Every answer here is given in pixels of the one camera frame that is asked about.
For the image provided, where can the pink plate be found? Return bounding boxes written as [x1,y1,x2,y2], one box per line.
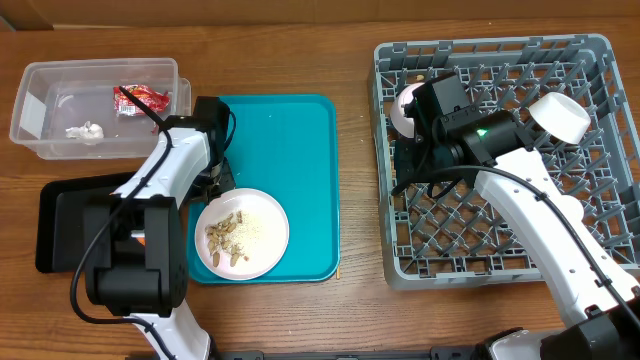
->
[194,188,290,281]

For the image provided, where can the pink bowl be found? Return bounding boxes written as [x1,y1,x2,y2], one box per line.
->
[390,82,423,139]

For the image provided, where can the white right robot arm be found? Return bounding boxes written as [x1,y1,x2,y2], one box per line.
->
[391,72,639,360]

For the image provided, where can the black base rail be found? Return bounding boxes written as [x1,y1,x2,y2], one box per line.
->
[124,327,546,360]

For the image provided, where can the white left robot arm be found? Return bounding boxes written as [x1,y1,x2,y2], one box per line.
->
[70,96,237,359]

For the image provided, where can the red snack wrapper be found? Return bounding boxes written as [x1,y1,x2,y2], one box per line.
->
[113,84,170,117]

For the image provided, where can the black tray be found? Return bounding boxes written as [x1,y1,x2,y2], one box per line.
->
[35,172,146,273]

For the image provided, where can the teal serving tray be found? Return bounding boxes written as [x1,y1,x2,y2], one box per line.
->
[186,95,340,285]

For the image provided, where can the white tissue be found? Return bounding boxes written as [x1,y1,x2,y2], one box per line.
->
[65,121,104,146]

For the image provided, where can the peanut shell scraps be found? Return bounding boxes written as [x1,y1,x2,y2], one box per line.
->
[205,211,249,267]

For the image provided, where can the grey dishwasher rack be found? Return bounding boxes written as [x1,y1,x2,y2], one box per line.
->
[370,34,639,290]

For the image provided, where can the white bowl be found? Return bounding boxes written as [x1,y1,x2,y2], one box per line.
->
[529,92,591,144]

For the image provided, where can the clear plastic bin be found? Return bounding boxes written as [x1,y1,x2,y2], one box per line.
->
[9,58,191,160]

